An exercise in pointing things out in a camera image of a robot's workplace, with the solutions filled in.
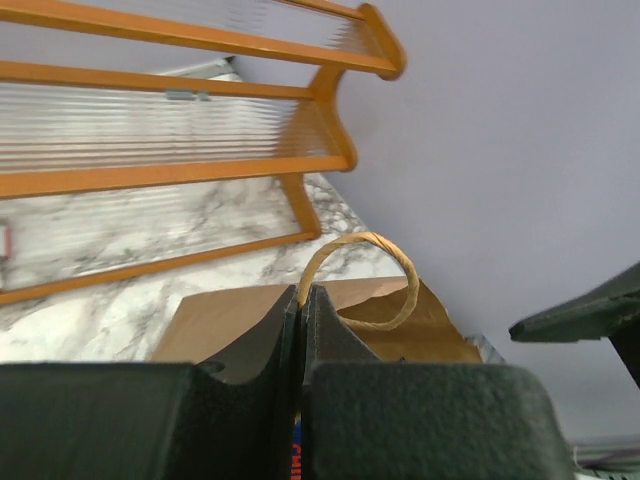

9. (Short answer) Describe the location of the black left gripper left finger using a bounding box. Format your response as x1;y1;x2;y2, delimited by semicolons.
1;287;299;479

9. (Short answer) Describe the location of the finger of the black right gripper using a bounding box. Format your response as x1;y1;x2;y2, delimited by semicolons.
509;263;639;343

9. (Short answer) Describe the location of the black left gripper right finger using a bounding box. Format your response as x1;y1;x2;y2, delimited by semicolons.
301;286;574;479

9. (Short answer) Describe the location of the brown paper bag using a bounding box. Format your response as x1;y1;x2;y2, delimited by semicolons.
151;232;481;364

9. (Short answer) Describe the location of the small red white box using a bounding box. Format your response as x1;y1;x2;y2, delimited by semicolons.
0;221;12;261

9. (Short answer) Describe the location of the orange wooden shelf rack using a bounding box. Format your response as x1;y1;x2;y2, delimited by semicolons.
1;1;407;305

